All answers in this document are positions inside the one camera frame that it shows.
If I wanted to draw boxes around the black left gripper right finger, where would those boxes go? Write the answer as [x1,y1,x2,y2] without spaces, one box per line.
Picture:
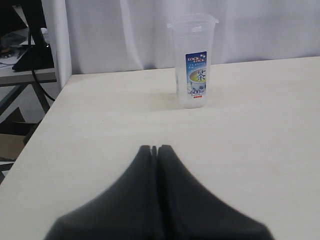
[157,145,274,240]

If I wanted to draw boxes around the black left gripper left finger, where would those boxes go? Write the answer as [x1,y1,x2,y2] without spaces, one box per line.
[47,145,158,240]

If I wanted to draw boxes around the grey side desk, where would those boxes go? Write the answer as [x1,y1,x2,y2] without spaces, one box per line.
[0,53,53,123]

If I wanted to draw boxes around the clear plastic pitcher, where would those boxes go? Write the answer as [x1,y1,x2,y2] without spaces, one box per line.
[167,13,219,109]

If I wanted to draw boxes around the white backdrop curtain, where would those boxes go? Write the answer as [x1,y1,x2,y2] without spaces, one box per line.
[42,0,320,78]

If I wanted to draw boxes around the brown cardboard box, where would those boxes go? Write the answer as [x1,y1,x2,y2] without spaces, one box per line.
[0,121,39,162]

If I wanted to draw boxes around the black monitor stand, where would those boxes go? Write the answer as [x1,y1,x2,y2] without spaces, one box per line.
[0,0,54,72]

